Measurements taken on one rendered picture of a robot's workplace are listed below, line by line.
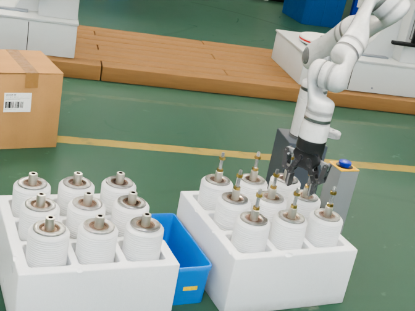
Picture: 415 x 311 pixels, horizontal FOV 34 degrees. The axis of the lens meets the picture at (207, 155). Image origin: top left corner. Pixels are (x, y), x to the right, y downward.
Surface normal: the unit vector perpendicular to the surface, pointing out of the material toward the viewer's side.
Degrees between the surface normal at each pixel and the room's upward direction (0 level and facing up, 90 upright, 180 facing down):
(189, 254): 88
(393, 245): 0
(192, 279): 92
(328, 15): 91
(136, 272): 90
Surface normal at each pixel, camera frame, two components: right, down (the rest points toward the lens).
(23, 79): 0.46, 0.40
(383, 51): 0.20, 0.40
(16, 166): 0.18, -0.91
